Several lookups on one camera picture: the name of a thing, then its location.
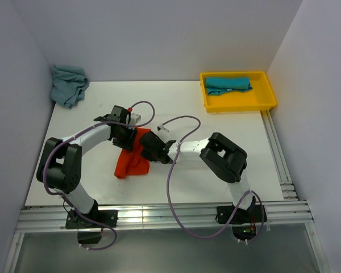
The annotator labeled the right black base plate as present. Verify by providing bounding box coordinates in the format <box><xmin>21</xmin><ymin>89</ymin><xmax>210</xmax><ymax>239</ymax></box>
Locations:
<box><xmin>215</xmin><ymin>205</ymin><xmax>267</xmax><ymax>225</ymax></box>

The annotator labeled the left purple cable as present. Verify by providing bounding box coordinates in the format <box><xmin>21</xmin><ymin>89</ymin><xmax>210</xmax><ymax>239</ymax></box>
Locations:
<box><xmin>42</xmin><ymin>100</ymin><xmax>156</xmax><ymax>251</ymax></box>

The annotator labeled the orange t shirt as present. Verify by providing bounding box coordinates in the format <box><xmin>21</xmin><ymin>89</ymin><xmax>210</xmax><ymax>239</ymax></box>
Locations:
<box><xmin>114</xmin><ymin>128</ymin><xmax>151</xmax><ymax>179</ymax></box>

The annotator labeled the purple cable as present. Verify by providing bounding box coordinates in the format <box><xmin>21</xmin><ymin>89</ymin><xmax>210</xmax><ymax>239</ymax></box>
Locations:
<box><xmin>42</xmin><ymin>100</ymin><xmax>156</xmax><ymax>251</ymax></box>
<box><xmin>156</xmin><ymin>115</ymin><xmax>264</xmax><ymax>239</ymax></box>

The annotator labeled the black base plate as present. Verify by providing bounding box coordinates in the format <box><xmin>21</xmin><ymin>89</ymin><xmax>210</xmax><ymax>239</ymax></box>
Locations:
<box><xmin>215</xmin><ymin>205</ymin><xmax>267</xmax><ymax>225</ymax></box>
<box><xmin>65</xmin><ymin>210</ymin><xmax>118</xmax><ymax>229</ymax></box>

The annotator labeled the aluminium right side rail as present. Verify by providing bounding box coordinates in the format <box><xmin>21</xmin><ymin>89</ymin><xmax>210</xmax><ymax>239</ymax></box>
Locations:
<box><xmin>260</xmin><ymin>111</ymin><xmax>299</xmax><ymax>201</ymax></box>

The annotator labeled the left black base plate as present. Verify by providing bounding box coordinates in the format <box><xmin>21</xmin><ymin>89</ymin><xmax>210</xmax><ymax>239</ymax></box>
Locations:
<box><xmin>65</xmin><ymin>210</ymin><xmax>118</xmax><ymax>229</ymax></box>

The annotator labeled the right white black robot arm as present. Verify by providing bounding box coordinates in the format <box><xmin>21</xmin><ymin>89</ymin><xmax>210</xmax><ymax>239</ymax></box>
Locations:
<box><xmin>139</xmin><ymin>132</ymin><xmax>256</xmax><ymax>222</ymax></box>

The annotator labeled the grey-blue crumpled t shirt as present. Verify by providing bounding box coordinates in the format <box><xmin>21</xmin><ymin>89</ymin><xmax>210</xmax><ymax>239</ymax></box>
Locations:
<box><xmin>49</xmin><ymin>65</ymin><xmax>89</xmax><ymax>109</ymax></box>

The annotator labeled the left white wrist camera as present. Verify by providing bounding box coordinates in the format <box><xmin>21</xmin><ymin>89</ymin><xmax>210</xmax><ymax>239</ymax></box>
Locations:
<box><xmin>129</xmin><ymin>113</ymin><xmax>141</xmax><ymax>125</ymax></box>

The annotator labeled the teal rolled t shirt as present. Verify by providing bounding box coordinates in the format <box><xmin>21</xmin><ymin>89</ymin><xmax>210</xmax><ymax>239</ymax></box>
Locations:
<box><xmin>204</xmin><ymin>77</ymin><xmax>253</xmax><ymax>96</ymax></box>

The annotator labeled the yellow plastic tray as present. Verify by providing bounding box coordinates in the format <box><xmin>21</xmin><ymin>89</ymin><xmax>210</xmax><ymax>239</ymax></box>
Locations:
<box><xmin>200</xmin><ymin>71</ymin><xmax>277</xmax><ymax>113</ymax></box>

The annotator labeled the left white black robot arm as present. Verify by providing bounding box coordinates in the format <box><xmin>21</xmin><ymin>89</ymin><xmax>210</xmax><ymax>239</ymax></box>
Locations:
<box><xmin>36</xmin><ymin>106</ymin><xmax>141</xmax><ymax>229</ymax></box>

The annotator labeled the aluminium front rail frame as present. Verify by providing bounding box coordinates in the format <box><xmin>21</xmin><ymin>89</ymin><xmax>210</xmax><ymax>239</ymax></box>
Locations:
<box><xmin>3</xmin><ymin>200</ymin><xmax>331</xmax><ymax>272</ymax></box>

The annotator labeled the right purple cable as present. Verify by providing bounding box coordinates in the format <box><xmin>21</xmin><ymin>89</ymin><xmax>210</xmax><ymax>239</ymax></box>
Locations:
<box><xmin>156</xmin><ymin>115</ymin><xmax>264</xmax><ymax>239</ymax></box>

